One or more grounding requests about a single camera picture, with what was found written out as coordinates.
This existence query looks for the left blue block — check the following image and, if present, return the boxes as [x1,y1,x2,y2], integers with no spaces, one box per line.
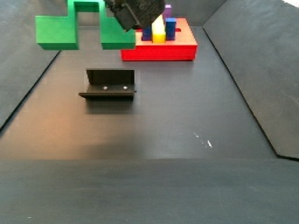
[142,26,153,41]

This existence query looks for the yellow long block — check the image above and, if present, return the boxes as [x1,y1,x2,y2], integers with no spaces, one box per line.
[153,16,166,44]

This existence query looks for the right blue block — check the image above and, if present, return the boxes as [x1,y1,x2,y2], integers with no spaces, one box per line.
[165,17,177,40]

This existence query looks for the right purple block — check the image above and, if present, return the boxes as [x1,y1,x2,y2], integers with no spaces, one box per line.
[163,4,173,18]

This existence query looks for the green stepped block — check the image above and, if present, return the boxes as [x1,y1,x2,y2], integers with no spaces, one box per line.
[35,0,137,50]

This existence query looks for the black angle fixture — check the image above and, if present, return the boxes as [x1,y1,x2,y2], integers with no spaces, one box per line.
[79,68,137,99]

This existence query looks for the blue block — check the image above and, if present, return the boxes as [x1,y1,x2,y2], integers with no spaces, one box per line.
[165,17,177,40]
[142,26,153,41]

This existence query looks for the red base board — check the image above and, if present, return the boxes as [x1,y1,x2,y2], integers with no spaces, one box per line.
[121,18,198,61]

